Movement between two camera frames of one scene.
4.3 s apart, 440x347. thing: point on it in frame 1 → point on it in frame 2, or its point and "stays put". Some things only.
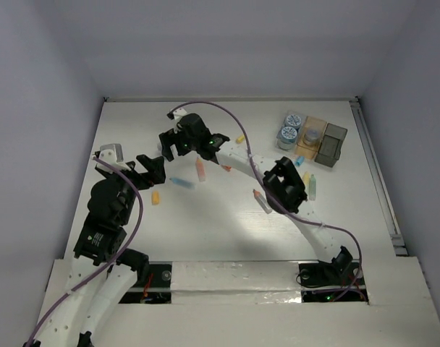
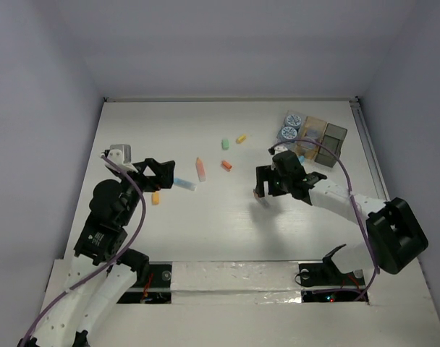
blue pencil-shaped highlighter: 186,183 stays put
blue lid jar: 293,121 stays put
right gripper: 170,137 → 264,173
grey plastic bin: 330,147 stays put
